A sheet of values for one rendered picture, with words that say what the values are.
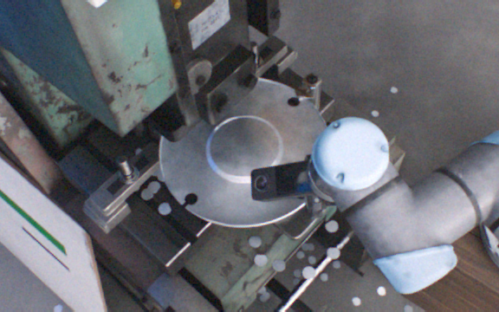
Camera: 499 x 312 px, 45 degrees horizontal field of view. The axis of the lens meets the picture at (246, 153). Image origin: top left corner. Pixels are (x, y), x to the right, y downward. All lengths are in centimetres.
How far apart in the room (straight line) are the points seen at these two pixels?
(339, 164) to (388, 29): 165
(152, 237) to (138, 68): 44
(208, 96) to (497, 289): 85
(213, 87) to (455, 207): 38
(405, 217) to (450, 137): 138
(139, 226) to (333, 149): 53
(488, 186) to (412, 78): 146
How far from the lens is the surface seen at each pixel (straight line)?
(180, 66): 75
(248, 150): 101
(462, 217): 67
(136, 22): 64
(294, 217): 96
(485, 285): 145
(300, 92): 108
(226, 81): 87
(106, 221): 105
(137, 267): 113
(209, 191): 99
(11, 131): 118
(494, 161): 70
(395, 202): 64
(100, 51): 62
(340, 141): 62
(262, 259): 108
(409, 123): 202
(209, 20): 81
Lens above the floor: 166
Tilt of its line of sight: 60 degrees down
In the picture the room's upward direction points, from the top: 6 degrees counter-clockwise
